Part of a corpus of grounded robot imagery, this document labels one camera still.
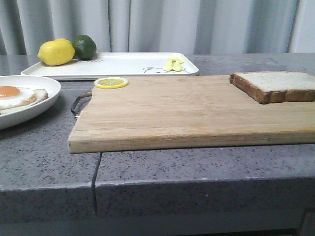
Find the pale yellow toy piece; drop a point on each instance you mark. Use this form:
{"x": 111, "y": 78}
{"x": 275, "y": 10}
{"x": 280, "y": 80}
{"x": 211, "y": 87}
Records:
{"x": 173, "y": 63}

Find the green lime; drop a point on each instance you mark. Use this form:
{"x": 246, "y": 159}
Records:
{"x": 84, "y": 46}

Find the fried egg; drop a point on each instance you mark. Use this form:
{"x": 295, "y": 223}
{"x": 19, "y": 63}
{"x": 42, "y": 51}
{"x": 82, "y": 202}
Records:
{"x": 13, "y": 96}

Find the wooden cutting board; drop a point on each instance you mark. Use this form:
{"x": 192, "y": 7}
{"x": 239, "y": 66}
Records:
{"x": 185, "y": 112}

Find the grey curtain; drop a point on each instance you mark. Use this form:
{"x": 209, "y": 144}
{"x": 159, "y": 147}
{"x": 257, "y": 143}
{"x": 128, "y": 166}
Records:
{"x": 185, "y": 26}

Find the white rectangular tray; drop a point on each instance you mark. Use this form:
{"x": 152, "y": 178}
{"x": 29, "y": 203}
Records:
{"x": 111, "y": 65}

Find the yellow lemon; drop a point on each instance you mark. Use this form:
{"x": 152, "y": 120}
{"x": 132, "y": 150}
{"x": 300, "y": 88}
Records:
{"x": 56, "y": 52}

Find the lemon slice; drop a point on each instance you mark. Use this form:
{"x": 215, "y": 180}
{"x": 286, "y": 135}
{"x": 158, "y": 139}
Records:
{"x": 111, "y": 83}

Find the white bread slice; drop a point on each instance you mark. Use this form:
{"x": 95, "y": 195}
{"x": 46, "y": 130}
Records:
{"x": 275, "y": 86}

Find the metal cutting board handle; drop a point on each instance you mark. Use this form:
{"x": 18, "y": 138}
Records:
{"x": 76, "y": 102}

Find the white round plate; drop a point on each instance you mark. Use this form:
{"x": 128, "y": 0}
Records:
{"x": 51, "y": 86}

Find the bread slice under egg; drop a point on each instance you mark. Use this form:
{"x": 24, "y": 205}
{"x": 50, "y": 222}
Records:
{"x": 40, "y": 95}

